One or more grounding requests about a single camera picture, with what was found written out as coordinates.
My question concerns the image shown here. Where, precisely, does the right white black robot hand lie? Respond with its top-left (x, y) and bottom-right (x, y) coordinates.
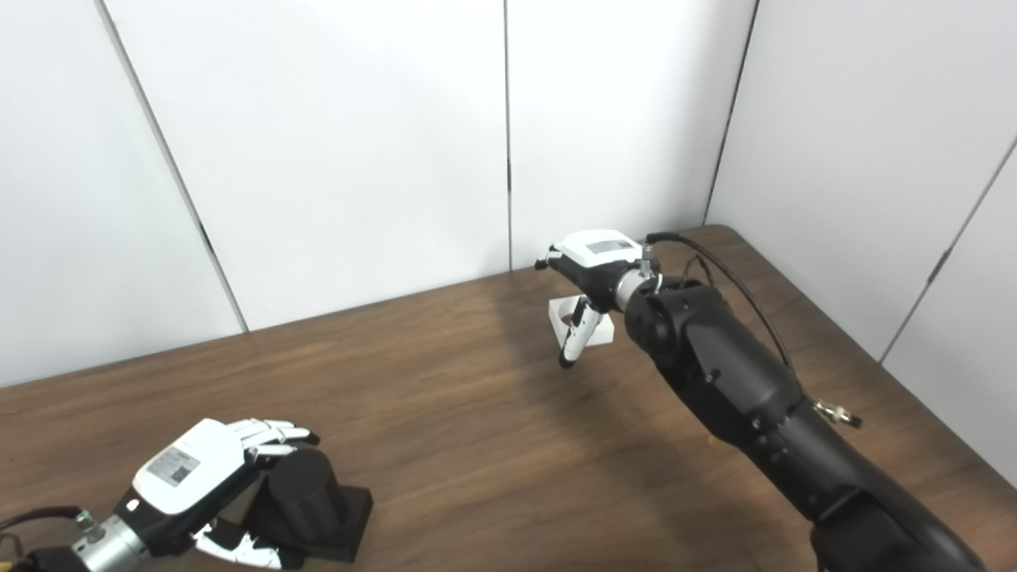
top-left (535, 230), bottom-right (660, 370)

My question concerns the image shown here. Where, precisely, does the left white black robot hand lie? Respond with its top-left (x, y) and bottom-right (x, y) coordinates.
top-left (114, 418), bottom-right (321, 570)

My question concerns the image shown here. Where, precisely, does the white square piece with hole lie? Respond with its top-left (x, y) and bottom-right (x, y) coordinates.
top-left (548, 294), bottom-right (617, 344)

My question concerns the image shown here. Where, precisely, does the black cylinder peg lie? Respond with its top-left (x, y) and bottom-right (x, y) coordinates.
top-left (215, 447), bottom-right (374, 565)

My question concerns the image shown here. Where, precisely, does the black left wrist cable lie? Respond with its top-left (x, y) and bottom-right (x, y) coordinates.
top-left (0, 507), bottom-right (100, 535)

